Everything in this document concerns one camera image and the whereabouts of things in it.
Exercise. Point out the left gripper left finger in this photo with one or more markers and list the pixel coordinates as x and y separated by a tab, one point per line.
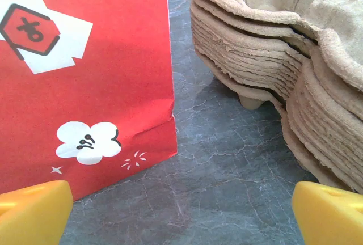
34	213

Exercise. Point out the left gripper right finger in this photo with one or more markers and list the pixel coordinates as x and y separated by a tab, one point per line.
329	216

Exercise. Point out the stack of pulp cup carriers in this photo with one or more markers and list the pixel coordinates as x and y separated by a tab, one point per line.
283	58

